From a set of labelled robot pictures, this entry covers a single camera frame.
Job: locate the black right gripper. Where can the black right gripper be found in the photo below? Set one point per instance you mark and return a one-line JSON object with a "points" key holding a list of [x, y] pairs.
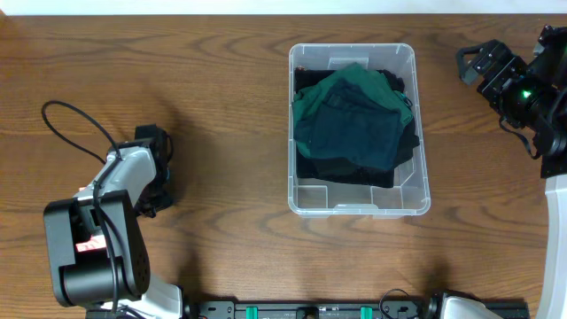
{"points": [[494, 71]]}

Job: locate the dark navy cloth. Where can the dark navy cloth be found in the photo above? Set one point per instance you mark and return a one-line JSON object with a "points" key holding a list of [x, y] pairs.
{"points": [[347, 124]]}

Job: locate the black sparkly towel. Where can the black sparkly towel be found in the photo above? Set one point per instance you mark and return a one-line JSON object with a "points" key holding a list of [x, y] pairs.
{"points": [[341, 170]]}

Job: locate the pink cloth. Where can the pink cloth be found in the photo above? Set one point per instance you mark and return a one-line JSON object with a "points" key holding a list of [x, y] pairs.
{"points": [[92, 237]]}

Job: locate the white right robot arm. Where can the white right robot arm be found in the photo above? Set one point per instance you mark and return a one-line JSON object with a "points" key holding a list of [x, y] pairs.
{"points": [[549, 146]]}

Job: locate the black cloth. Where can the black cloth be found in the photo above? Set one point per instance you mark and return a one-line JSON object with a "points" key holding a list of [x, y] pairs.
{"points": [[409, 140]]}

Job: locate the clear plastic storage bin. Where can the clear plastic storage bin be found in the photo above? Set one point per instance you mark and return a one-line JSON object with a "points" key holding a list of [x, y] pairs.
{"points": [[410, 194]]}

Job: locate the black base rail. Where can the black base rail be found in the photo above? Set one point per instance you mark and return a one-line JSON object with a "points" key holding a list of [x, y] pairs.
{"points": [[226, 309]]}

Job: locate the green cloth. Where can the green cloth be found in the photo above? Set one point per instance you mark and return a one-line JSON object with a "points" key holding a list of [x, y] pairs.
{"points": [[372, 83]]}

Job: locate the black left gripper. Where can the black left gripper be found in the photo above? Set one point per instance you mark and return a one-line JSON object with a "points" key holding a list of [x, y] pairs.
{"points": [[156, 195]]}

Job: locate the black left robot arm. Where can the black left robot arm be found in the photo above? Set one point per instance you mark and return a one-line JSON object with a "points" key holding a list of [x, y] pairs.
{"points": [[98, 258]]}

